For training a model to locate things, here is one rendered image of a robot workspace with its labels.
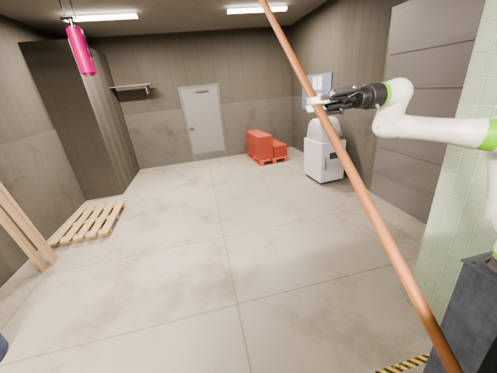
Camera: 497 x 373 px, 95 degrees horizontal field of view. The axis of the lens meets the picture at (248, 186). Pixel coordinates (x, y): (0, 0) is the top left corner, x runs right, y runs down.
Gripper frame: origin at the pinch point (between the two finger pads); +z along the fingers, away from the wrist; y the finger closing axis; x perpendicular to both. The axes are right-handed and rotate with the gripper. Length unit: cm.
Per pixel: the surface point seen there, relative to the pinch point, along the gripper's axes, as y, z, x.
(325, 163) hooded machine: 312, -201, 131
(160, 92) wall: 412, 102, 497
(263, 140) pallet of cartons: 419, -136, 284
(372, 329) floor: 164, -72, -110
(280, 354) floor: 168, 11, -104
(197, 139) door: 514, 28, 397
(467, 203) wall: 69, -123, -40
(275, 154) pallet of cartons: 452, -168, 258
